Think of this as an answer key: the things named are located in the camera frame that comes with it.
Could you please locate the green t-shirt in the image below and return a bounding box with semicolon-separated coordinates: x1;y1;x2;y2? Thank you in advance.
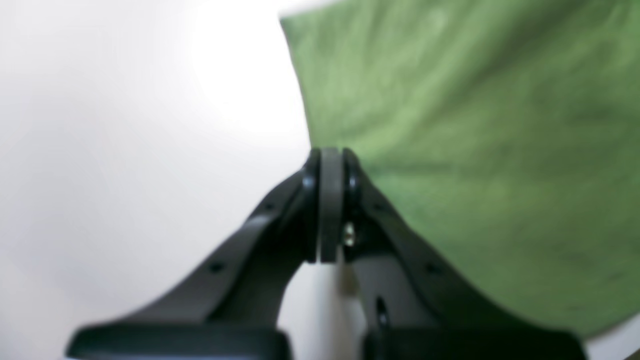
280;0;640;337

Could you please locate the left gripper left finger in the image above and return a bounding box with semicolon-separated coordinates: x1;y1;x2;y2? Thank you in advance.
66;148;323;360

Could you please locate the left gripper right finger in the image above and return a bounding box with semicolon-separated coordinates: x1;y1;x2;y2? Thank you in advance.
342;148;586;360

